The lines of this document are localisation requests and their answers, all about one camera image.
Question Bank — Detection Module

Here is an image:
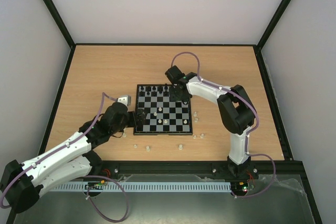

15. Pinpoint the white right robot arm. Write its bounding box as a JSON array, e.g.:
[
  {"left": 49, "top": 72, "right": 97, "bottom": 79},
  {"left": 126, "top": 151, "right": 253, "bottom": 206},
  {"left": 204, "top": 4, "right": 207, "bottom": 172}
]
[{"left": 165, "top": 66, "right": 259, "bottom": 178}]

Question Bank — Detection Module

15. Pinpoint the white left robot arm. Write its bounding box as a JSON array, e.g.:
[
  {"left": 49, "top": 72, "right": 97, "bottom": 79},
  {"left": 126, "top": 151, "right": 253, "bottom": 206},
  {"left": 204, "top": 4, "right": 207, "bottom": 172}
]
[{"left": 1, "top": 102, "right": 147, "bottom": 214}]

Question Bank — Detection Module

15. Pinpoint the black and grey chessboard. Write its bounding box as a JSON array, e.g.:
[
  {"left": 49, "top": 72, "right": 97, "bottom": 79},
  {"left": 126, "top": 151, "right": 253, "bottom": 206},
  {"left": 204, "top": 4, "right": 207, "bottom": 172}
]
[{"left": 133, "top": 84, "right": 193, "bottom": 135}]

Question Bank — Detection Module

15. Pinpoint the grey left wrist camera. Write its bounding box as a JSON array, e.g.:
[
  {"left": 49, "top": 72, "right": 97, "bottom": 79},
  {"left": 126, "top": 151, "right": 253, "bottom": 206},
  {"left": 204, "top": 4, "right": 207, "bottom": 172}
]
[{"left": 117, "top": 95, "right": 132, "bottom": 106}]

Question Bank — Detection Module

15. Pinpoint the light blue cable duct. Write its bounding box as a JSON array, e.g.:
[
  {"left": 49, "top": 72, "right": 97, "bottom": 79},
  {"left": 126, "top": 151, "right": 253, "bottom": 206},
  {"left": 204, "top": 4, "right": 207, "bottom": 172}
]
[{"left": 52, "top": 182, "right": 232, "bottom": 193}]

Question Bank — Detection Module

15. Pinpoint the black front aluminium rail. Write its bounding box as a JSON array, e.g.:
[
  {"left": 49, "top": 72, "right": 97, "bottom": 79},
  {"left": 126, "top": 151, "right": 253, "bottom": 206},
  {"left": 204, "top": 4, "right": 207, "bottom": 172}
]
[{"left": 73, "top": 159, "right": 305, "bottom": 183}]

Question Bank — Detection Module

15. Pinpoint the black left frame post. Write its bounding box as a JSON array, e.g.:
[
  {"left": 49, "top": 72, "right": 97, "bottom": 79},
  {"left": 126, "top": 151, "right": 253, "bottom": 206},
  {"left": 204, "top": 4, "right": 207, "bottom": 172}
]
[{"left": 43, "top": 0, "right": 75, "bottom": 48}]

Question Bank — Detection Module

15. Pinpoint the black frame post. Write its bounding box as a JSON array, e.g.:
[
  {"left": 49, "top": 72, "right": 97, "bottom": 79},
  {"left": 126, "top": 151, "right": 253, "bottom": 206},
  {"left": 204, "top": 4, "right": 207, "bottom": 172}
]
[
  {"left": 43, "top": 0, "right": 75, "bottom": 48},
  {"left": 257, "top": 0, "right": 291, "bottom": 51}
]

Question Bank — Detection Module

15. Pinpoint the black right frame post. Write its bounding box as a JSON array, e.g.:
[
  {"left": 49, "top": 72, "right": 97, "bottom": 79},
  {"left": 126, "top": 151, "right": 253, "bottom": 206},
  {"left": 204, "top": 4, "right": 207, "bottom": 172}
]
[{"left": 257, "top": 0, "right": 291, "bottom": 51}]

